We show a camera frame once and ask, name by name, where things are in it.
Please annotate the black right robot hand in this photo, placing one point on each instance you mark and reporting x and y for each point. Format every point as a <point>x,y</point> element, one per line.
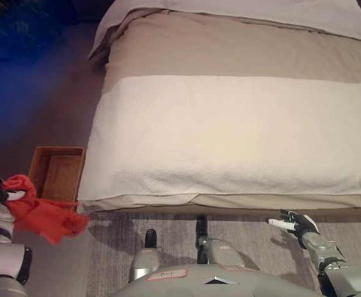
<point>304,226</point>

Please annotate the red cloth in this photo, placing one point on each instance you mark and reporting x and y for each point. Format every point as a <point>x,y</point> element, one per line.
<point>44,216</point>

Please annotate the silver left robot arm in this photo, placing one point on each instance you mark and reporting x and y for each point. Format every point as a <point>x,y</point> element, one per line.
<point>1,260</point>

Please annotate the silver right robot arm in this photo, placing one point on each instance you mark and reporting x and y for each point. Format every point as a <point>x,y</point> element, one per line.
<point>319,247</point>

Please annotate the brown wicker basket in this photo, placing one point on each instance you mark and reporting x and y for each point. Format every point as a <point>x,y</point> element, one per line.
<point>60,173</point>

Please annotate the bed with beige bedding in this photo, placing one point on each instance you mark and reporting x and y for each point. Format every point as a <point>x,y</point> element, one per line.
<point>214,49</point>

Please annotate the pale grey bed sheet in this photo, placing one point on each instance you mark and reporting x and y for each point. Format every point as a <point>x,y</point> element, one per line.
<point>261,9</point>

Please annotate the silver right robot leg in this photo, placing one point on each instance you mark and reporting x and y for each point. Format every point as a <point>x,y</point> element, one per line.
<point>223,250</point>

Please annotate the silver robot leg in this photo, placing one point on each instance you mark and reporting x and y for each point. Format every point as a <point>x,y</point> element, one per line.
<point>223,250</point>
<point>143,263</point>

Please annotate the grey robot torso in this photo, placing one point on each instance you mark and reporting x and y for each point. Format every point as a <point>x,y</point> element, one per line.
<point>214,287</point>

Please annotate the white terry blanket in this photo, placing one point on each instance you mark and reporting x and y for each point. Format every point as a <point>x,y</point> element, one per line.
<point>230,139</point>

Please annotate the grey patterned rug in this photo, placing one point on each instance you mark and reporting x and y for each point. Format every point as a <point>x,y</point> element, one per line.
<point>112,247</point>

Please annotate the silver left robot leg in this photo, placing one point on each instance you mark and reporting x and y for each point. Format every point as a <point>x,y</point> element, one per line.
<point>143,263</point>

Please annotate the brown low bed frame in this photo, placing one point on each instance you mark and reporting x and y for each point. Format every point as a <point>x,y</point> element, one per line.
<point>245,212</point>

